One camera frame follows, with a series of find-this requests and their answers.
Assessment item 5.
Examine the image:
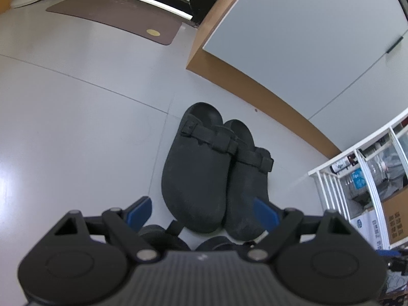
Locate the dark glass bottle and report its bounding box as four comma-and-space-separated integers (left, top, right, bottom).
330, 155, 359, 176

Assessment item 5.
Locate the black sneaker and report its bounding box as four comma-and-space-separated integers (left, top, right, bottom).
138, 219, 193, 252
194, 235, 257, 253

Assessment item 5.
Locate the clear bottle blue label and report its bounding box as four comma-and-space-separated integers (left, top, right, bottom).
346, 167, 370, 200

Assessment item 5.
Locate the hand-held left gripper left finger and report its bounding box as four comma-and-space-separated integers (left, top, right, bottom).
53, 195, 160, 263

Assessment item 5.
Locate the clear plastic bottle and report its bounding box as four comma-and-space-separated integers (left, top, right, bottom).
366, 153, 399, 185

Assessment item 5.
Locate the pale grey cabinet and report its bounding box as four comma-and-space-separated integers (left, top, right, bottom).
186, 0, 408, 160

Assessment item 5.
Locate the black buckle clog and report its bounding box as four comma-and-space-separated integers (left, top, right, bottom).
220, 119, 275, 241
161, 102, 239, 234

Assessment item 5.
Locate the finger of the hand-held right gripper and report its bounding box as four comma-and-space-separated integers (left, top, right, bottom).
376, 249, 408, 275

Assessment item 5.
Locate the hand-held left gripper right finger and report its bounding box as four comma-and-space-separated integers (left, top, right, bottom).
245, 198, 361, 263

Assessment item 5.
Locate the black framed glass door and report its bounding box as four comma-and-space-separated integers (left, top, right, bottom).
82, 0, 239, 26

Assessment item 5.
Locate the white shoe rack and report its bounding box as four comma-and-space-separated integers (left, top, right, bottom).
308, 107, 408, 252

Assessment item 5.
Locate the cardboard box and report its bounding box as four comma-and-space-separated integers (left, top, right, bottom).
381, 187, 408, 250

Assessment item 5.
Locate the white carton box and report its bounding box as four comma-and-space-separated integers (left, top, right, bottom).
351, 209, 390, 252

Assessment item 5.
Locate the brown doormat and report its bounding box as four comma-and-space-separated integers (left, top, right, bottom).
46, 0, 183, 47

